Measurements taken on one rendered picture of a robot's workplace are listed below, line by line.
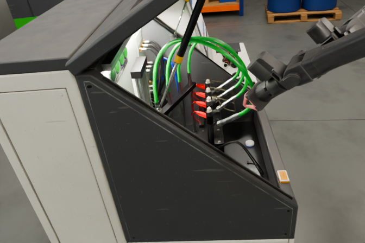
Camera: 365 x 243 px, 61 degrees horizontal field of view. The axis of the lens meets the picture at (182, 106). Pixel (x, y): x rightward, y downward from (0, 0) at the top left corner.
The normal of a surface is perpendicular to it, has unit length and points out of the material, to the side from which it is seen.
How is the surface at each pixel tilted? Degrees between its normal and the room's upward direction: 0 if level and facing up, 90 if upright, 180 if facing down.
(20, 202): 0
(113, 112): 90
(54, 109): 90
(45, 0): 90
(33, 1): 90
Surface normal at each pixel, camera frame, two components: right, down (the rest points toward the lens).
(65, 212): -0.04, 0.52
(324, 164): -0.10, -0.85
